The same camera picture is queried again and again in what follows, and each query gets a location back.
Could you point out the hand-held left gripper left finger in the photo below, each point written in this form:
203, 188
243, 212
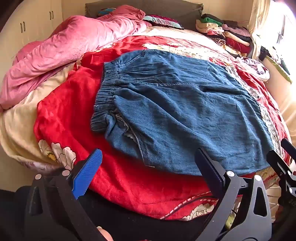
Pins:
89, 170

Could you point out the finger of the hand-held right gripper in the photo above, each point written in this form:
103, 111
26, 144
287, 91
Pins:
278, 165
289, 147

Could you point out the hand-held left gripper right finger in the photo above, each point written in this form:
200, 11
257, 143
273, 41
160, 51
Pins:
209, 171

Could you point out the blue denim pants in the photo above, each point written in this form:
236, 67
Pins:
180, 104

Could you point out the red floral blanket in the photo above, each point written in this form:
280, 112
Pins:
76, 120

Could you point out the dark cloth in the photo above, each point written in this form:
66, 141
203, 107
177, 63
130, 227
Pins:
138, 227

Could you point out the green cloth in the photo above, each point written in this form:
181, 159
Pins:
281, 69

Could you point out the cream blanket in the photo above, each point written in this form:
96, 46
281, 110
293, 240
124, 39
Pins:
18, 129

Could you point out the white lilac garment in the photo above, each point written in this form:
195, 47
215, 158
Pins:
254, 66

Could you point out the pile of folded clothes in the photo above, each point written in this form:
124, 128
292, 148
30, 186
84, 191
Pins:
231, 37

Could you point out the pink quilt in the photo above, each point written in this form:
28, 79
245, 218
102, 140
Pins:
69, 46

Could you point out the cream curtain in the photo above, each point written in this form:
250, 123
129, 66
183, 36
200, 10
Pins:
259, 18

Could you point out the dark red patterned pillow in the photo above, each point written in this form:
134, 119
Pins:
165, 21

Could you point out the teal patterned pillow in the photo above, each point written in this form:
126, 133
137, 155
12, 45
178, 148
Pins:
106, 12

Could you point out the cream wardrobe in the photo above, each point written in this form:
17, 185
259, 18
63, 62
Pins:
34, 18

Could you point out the grey headboard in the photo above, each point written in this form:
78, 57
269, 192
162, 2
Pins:
175, 9

